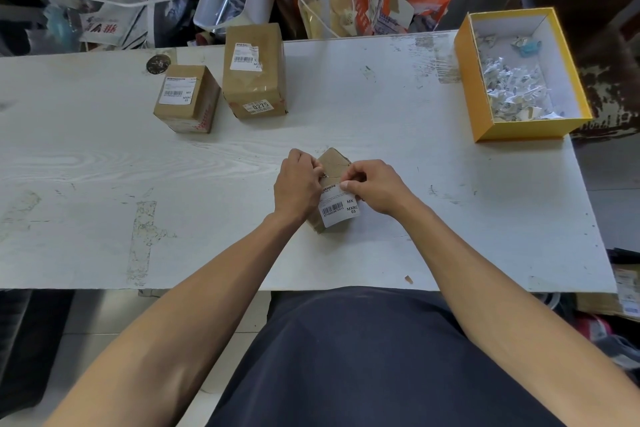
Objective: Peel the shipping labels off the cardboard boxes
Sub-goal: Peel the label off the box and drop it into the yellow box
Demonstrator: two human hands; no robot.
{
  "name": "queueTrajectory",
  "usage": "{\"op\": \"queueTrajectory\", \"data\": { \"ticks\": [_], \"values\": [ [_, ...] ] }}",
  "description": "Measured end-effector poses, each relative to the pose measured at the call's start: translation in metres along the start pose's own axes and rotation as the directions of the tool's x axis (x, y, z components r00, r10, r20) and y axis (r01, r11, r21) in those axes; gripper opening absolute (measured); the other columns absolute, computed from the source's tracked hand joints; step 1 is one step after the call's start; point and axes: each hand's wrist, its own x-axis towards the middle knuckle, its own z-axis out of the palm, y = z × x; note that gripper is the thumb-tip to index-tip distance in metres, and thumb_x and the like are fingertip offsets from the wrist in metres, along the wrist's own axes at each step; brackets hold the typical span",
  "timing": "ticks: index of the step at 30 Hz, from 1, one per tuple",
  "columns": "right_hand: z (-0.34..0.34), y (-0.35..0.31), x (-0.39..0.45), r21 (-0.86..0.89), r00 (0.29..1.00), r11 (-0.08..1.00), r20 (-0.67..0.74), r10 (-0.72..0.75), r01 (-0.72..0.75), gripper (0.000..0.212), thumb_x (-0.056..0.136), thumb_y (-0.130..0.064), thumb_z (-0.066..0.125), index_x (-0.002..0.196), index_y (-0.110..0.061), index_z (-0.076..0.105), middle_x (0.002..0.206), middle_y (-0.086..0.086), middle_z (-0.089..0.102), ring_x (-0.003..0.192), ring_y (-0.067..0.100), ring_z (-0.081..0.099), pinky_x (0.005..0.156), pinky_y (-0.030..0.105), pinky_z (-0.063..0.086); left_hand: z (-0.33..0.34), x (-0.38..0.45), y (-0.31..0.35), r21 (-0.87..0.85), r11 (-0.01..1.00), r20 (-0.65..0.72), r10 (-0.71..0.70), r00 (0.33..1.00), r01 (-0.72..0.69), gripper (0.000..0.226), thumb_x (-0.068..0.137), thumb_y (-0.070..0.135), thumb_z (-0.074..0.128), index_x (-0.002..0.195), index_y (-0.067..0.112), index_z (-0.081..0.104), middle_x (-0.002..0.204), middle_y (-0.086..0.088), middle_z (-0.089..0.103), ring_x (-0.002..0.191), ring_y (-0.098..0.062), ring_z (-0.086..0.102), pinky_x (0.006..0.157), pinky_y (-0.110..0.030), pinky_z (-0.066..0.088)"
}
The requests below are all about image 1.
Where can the yellow tray with label scraps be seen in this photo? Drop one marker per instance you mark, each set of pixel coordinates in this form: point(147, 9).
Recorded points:
point(470, 91)

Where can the pile of torn label scraps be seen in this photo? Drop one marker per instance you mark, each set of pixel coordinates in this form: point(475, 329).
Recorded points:
point(515, 86)

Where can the beige plastic packet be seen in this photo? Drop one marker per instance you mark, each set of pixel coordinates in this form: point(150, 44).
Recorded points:
point(340, 6)

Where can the labelled brown cardboard box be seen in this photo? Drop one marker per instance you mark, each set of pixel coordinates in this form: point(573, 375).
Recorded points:
point(627, 291)

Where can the person's left hand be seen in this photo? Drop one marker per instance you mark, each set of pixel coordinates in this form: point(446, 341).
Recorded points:
point(297, 191)

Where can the person's left forearm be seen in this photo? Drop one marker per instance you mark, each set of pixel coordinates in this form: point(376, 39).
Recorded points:
point(185, 331)

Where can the black round grommet cover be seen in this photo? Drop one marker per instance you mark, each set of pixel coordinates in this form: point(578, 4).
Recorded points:
point(158, 65)

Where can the small white label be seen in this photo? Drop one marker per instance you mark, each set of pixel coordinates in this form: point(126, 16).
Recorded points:
point(258, 107)

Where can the tall cardboard box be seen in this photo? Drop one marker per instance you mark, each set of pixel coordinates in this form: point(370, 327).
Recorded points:
point(255, 84)

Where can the folded newspaper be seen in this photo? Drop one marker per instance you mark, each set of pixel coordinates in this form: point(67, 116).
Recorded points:
point(107, 29)

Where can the person's right hand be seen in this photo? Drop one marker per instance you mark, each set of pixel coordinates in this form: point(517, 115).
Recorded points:
point(380, 189)

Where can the small cube brown parcel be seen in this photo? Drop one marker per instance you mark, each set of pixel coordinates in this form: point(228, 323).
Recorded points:
point(175, 111)

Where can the person's right forearm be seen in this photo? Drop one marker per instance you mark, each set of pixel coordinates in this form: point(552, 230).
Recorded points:
point(505, 311)

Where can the dark navy shirt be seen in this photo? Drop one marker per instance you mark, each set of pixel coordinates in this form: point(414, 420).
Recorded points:
point(375, 366)

